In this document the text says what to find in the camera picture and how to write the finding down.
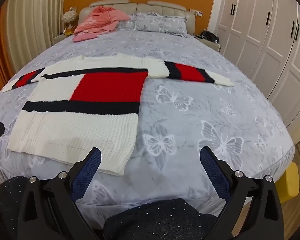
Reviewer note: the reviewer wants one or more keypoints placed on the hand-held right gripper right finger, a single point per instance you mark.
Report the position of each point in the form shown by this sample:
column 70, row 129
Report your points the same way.
column 213, row 170

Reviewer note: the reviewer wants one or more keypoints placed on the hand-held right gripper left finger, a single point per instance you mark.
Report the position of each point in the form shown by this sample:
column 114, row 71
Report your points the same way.
column 90, row 167

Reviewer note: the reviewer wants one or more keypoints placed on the white red black knit sweater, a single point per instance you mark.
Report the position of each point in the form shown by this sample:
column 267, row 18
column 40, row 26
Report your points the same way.
column 65, row 135

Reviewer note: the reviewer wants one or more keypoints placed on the pink clothes pile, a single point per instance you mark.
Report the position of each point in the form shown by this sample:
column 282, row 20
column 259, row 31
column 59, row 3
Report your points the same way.
column 100, row 21

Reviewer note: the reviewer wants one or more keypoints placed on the bed with grey butterfly sheet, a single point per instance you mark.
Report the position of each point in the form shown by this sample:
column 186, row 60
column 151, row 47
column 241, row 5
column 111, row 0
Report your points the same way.
column 185, row 120

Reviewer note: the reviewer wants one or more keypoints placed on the orange curtain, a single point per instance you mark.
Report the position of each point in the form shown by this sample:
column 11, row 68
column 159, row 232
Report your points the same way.
column 0, row 62

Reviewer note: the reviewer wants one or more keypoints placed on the person's left leg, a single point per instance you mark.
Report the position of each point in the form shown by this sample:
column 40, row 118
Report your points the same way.
column 8, row 202

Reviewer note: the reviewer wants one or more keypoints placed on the person's leg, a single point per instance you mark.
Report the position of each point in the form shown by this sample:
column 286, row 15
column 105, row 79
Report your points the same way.
column 160, row 220
column 8, row 202

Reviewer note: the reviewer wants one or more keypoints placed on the person's right leg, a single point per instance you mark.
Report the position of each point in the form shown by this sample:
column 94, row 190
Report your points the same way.
column 160, row 220

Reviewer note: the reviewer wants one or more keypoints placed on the yellow stool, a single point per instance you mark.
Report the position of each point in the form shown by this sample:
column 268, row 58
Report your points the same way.
column 288, row 182

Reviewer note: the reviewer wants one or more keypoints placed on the cream pleated curtain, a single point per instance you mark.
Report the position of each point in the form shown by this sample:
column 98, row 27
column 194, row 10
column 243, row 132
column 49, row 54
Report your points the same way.
column 32, row 32

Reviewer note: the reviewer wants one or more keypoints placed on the white nightstand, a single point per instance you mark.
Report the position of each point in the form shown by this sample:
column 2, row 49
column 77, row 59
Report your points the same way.
column 60, row 37
column 211, row 45

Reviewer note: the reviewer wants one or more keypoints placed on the black bag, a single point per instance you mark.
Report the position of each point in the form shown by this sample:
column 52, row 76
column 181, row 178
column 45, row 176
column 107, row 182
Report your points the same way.
column 209, row 36

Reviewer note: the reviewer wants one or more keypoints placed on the white feather table lamp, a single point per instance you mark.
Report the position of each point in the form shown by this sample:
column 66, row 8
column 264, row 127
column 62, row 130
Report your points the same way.
column 69, row 17

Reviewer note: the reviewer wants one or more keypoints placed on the white panelled wardrobe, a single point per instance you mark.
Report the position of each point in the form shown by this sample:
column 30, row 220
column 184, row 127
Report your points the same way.
column 270, row 37

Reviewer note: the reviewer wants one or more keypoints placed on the small grey butterfly pillow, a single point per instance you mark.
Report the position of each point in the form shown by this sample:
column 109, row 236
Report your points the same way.
column 126, row 24

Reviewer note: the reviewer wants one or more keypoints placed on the large grey butterfly pillow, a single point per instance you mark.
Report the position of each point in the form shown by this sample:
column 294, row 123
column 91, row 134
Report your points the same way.
column 162, row 22

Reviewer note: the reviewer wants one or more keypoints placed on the white wall socket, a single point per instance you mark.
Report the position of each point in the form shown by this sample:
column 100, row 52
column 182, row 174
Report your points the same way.
column 197, row 12

